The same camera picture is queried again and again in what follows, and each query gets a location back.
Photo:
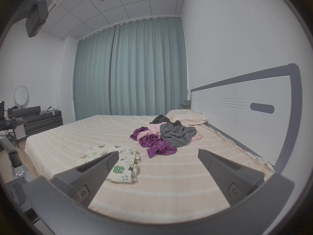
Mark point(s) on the purple satin garment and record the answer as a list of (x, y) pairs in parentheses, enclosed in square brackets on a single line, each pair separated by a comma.
[(159, 146)]

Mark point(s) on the dark grey garment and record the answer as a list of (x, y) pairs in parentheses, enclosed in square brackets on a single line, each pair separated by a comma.
[(178, 135)]

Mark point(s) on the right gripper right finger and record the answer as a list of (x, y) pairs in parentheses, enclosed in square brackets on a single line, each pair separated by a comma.
[(232, 180)]

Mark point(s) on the bed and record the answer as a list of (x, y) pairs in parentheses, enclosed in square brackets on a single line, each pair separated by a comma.
[(171, 175)]

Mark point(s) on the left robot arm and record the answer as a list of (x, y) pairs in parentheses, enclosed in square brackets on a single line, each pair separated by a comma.
[(9, 148)]

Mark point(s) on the round white mirror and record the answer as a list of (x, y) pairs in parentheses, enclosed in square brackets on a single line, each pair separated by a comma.
[(21, 96)]

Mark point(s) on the black garment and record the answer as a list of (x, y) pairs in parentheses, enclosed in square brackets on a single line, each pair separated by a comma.
[(160, 119)]

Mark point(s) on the grey bedside table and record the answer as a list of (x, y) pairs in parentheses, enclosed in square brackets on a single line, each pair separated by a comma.
[(185, 104)]

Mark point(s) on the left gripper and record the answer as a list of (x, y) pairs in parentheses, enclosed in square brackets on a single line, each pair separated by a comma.
[(8, 123)]

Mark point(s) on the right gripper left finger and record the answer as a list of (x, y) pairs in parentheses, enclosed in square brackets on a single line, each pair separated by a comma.
[(80, 182)]

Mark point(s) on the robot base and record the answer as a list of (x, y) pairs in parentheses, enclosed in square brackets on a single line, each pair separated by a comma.
[(19, 187)]

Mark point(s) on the pale pink pillow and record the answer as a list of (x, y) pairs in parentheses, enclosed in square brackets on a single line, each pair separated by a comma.
[(188, 116)]

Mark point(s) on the pink garment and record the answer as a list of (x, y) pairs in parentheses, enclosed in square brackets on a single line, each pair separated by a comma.
[(152, 128)]

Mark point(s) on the white printed pyjama top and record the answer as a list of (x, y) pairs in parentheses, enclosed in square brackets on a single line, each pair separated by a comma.
[(122, 170)]

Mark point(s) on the blue-green curtain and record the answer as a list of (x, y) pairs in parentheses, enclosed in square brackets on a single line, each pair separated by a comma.
[(134, 70)]

